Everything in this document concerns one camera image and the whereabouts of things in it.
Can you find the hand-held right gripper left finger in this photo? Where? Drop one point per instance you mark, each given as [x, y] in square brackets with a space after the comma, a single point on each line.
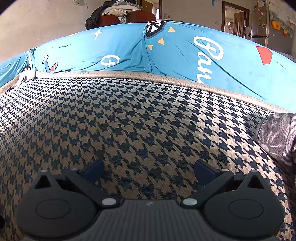
[92, 173]

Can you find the blue printed bed sheet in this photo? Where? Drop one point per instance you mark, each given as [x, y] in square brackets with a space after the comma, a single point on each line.
[175, 53]

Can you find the grey patterned fleece garment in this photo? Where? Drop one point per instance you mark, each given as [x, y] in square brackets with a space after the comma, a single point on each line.
[276, 138]

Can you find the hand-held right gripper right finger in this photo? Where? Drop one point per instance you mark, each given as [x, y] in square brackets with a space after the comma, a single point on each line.
[204, 172]

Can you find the brown wooden chair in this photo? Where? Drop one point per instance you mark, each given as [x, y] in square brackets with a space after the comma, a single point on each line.
[109, 19]
[141, 17]

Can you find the brown framed doorway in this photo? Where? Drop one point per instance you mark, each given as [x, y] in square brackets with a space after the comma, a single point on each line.
[150, 7]

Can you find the green patterned valance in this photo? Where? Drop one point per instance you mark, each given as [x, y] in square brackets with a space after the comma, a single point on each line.
[285, 16]

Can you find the pile of dark jackets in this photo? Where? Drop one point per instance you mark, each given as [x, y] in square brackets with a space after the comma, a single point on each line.
[115, 8]

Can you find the orange wall toy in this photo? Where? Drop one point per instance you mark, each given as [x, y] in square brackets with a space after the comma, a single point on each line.
[276, 25]

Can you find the red wall toy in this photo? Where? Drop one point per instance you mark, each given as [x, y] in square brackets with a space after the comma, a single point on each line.
[285, 33]

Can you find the silver refrigerator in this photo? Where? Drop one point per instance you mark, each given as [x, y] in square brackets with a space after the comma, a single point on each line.
[259, 20]

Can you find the white wall switch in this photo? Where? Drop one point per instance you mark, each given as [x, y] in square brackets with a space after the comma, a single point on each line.
[167, 16]

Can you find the brown wooden door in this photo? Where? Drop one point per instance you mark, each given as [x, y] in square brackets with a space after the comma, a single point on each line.
[238, 22]

